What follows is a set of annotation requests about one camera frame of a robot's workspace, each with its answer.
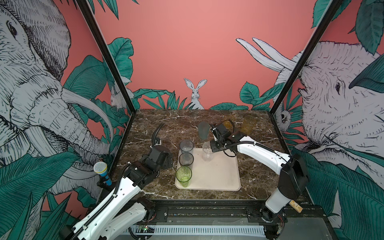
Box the amber faceted tumbler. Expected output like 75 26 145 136
223 120 235 132

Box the clear pink tall tumbler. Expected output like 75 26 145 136
202 142 213 162

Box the dark smoky transparent tumbler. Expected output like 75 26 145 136
179 152 194 168

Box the teal frosted tumbler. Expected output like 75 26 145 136
198 121 210 140

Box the yellow tall tumbler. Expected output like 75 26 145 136
241 115 257 136

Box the blue-grey transparent tumbler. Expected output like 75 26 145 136
180 140 194 154

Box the light green faceted tumbler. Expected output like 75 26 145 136
176 166 193 188

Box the beige plastic tray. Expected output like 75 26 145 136
186 148 241 192

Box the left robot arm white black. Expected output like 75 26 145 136
59 145 174 240

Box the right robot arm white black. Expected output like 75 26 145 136
210 128 309 223

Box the white ribbed vent strip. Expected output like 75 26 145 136
130 225 266 237

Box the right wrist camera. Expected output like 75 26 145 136
212 123 232 142

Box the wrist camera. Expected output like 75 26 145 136
212 123 232 142
152 137 162 147

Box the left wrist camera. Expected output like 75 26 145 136
152 137 162 147

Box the black front frame rail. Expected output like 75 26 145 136
152 199 329 225

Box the wooden tag on rail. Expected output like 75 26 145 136
289 200 303 213

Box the black left frame post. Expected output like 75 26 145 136
74 0 136 114

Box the black frame post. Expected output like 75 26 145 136
74 0 136 114
269 0 344 115

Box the black right frame post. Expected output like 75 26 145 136
269 0 344 115

